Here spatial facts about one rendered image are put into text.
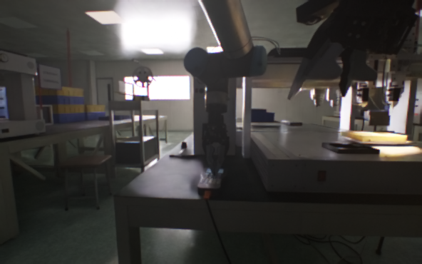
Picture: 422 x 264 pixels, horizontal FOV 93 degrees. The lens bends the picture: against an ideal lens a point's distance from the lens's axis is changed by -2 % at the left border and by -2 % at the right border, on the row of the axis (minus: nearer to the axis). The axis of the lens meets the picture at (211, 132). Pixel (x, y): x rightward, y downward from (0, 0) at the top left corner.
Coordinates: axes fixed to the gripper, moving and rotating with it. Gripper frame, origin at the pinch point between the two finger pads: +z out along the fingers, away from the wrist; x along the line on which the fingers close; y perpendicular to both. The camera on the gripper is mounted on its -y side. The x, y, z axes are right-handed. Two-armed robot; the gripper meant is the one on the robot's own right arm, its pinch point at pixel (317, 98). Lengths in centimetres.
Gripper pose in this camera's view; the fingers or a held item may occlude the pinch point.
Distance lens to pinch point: 41.8
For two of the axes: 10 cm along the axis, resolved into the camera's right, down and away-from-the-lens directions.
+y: 4.8, 5.0, -7.2
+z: -1.6, 8.6, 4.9
